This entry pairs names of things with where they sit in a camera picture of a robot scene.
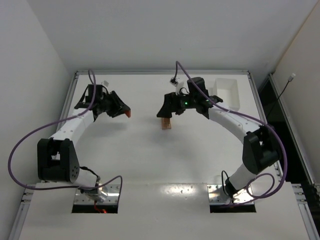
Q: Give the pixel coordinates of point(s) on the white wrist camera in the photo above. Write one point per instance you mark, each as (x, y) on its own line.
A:
(178, 85)
(105, 83)

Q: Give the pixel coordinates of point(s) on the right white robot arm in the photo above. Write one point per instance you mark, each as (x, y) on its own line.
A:
(260, 147)

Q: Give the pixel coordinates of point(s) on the red-brown triangle block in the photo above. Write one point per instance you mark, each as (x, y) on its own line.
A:
(128, 113)

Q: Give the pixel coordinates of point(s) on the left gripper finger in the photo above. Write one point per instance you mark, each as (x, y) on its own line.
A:
(116, 112)
(118, 104)

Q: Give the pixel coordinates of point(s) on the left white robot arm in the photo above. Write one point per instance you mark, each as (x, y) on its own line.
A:
(57, 160)

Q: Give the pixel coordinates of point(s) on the white plastic box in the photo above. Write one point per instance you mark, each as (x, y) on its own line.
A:
(227, 90)

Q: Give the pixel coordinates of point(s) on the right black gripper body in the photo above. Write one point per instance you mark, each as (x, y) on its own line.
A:
(171, 103)

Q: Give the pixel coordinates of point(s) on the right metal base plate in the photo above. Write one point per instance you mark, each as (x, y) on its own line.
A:
(217, 197)

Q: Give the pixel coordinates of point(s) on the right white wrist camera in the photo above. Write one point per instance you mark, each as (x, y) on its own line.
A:
(178, 85)

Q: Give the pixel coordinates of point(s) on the metal base plate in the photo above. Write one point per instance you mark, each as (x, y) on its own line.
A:
(106, 195)
(217, 197)

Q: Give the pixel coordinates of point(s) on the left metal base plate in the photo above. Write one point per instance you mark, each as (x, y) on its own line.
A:
(106, 195)

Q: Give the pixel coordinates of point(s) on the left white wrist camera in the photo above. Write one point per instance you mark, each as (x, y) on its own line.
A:
(105, 83)

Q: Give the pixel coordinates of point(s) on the black cable white plug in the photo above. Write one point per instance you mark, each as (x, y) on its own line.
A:
(289, 80)

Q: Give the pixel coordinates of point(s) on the light wood numbered plank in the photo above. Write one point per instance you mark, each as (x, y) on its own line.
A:
(166, 127)

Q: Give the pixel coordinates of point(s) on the red-brown arch block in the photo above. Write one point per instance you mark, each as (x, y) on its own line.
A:
(165, 121)

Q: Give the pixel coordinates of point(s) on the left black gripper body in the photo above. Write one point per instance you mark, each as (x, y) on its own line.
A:
(112, 104)

